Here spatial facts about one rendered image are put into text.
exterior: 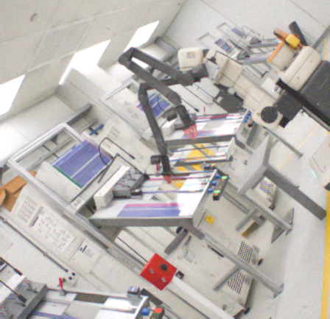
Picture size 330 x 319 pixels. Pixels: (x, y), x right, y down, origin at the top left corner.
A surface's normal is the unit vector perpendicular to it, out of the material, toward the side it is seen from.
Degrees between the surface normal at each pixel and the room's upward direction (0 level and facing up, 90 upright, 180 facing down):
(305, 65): 90
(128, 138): 90
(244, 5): 90
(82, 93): 90
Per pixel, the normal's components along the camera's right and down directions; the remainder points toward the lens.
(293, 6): -0.32, 0.38
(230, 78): -0.18, 0.20
